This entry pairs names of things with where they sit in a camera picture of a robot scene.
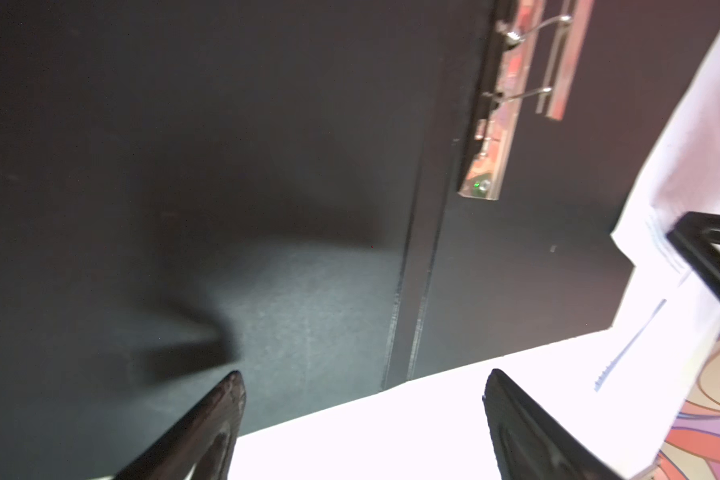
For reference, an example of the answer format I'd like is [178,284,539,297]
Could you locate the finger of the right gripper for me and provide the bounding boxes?
[666,212,720,301]

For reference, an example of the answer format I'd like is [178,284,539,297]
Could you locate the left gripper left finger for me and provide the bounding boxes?
[115,371,246,479]

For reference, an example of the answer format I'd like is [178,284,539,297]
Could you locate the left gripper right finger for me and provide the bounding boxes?
[483,369,619,480]

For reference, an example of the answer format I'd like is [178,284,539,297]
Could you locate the printed paper sheet back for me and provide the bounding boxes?
[592,0,720,480]

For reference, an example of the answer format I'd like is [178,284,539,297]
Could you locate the orange black file folder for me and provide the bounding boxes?
[0,1,720,479]

